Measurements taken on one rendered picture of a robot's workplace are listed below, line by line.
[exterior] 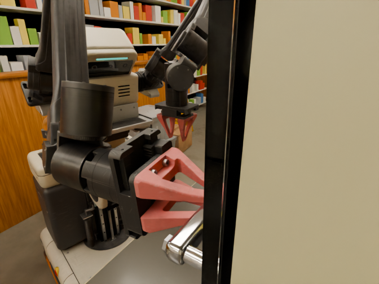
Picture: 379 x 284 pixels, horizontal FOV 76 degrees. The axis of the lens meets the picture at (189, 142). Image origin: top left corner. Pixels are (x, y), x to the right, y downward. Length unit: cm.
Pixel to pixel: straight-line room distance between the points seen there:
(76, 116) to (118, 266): 34
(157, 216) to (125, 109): 83
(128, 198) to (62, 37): 29
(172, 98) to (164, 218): 42
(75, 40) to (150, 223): 31
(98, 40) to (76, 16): 49
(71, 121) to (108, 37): 72
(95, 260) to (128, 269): 98
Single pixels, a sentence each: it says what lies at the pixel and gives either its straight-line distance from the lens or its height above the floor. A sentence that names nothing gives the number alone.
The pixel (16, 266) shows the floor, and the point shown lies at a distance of 208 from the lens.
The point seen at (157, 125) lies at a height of 55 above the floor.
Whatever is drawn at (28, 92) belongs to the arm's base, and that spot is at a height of 119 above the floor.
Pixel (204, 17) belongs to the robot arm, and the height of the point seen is 140.
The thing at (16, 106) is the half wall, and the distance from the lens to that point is 217.
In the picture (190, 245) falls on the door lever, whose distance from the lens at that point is 18.
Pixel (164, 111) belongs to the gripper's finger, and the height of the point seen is 117.
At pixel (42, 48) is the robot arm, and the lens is 77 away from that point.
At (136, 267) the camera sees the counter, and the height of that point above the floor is 94.
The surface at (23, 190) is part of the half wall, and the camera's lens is 235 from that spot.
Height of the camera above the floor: 134
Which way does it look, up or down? 22 degrees down
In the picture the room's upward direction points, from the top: straight up
